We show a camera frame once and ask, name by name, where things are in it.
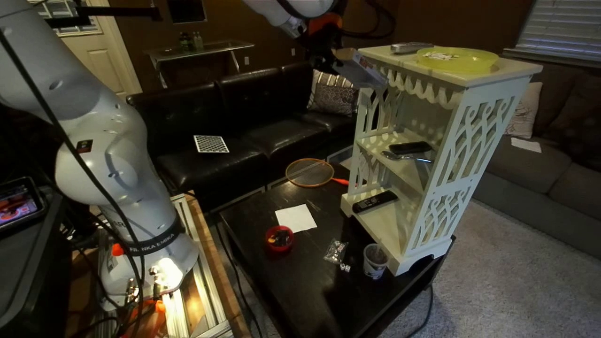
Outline white lattice shelf unit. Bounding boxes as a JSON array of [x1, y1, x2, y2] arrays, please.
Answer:
[[339, 43, 545, 278]]

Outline black wrist camera orange strap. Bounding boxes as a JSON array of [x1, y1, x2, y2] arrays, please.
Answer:
[[307, 11, 346, 38]]

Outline racket with orange handle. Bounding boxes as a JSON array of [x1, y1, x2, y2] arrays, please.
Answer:
[[284, 156, 354, 190]]

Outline white paper sheet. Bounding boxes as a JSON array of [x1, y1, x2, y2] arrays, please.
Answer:
[[273, 203, 320, 235]]

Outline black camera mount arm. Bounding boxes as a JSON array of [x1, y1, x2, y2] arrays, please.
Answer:
[[44, 4, 166, 30]]

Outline floral patterned pillow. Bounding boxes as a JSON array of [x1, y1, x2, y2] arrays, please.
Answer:
[[305, 68, 359, 118]]

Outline dark wall frame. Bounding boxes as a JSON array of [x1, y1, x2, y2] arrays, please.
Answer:
[[168, 0, 209, 26]]

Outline red bowl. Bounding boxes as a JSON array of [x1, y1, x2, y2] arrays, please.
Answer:
[[264, 224, 297, 255]]

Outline checkered flat pad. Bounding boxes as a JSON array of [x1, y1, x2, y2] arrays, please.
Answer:
[[192, 133, 232, 156]]

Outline small black remote control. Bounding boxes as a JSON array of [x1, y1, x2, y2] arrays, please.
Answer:
[[388, 141, 436, 158]]

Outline small clear plastic packet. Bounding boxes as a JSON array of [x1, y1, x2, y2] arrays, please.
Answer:
[[324, 239, 354, 274]]

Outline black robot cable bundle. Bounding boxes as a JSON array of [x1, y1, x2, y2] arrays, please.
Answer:
[[0, 30, 153, 338]]

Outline light patterned pillow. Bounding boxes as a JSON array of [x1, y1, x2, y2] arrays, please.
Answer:
[[506, 81, 545, 141]]

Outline dark cushion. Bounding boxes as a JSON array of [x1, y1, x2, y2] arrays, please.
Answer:
[[551, 77, 601, 167]]

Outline white paper note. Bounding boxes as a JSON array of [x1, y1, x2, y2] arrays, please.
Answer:
[[510, 135, 543, 156]]

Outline thin black floor cable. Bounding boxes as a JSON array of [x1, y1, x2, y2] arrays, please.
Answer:
[[406, 284, 440, 338]]

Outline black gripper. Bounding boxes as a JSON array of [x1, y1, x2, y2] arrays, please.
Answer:
[[312, 32, 354, 71]]

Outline wooden robot pedestal frame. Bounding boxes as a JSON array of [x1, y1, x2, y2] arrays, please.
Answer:
[[93, 193, 252, 338]]

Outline small cup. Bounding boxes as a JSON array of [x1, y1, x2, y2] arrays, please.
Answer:
[[363, 242, 391, 282]]

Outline grey oval tin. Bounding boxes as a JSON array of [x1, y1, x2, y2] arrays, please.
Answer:
[[389, 41, 436, 56]]

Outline long black remote control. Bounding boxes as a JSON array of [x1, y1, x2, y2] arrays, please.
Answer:
[[352, 190, 401, 214]]

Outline white panel door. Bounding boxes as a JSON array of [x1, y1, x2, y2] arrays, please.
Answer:
[[27, 0, 145, 100]]

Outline dark console table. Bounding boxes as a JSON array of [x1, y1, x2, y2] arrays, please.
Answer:
[[147, 38, 258, 90]]

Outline black leather sofa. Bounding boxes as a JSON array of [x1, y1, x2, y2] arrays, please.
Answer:
[[128, 60, 359, 214]]

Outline grey fabric sofa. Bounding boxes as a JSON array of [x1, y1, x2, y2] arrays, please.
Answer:
[[472, 62, 601, 261]]

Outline yellow plate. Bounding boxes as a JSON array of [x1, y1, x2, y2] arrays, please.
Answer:
[[412, 45, 504, 75]]

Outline white window blind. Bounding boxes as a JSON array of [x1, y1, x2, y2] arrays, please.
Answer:
[[515, 0, 601, 64]]

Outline tablet with lit screen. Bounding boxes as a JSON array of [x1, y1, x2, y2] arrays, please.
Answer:
[[0, 177, 46, 231]]

